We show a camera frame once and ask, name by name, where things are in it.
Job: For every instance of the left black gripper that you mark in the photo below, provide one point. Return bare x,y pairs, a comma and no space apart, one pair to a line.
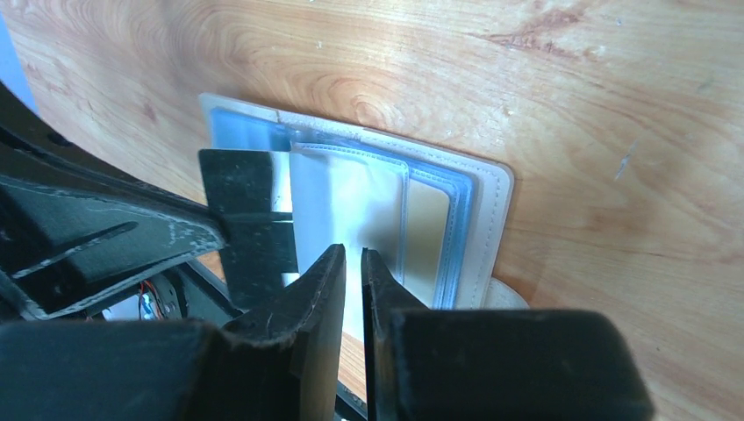
77,232

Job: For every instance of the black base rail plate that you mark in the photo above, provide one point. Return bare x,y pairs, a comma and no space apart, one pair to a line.
197,290

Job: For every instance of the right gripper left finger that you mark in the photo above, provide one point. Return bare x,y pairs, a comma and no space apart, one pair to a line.
76,370

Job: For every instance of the white card holder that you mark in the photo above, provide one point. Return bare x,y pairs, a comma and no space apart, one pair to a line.
350,185

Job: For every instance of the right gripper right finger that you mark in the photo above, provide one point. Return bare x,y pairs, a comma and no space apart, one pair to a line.
425,364

